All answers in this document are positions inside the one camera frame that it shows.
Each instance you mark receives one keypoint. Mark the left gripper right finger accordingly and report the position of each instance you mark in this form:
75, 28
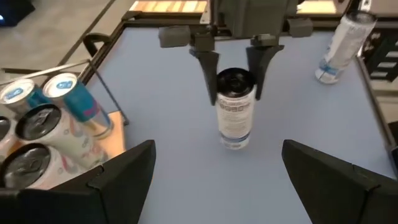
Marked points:
342, 196

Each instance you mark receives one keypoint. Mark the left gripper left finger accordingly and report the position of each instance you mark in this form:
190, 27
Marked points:
77, 202

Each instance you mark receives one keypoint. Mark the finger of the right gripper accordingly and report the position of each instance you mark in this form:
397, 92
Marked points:
209, 74
260, 68

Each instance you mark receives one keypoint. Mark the white Celsius can blue band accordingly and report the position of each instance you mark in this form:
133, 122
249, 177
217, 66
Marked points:
234, 121

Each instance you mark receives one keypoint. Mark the white Celsius can black lid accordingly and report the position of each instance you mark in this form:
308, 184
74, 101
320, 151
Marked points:
342, 49

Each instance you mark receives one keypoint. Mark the blue silver Red Bull can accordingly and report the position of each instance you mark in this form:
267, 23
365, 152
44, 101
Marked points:
81, 102
18, 93

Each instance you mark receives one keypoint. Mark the black metal clamp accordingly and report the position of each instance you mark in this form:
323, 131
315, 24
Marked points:
94, 37

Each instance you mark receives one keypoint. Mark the black computer blue lights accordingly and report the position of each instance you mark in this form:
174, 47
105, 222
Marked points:
18, 11

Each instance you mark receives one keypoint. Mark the wooden shelf black metal frame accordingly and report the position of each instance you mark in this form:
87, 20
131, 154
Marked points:
116, 137

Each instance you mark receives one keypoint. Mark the black table frame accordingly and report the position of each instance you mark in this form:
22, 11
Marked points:
146, 22

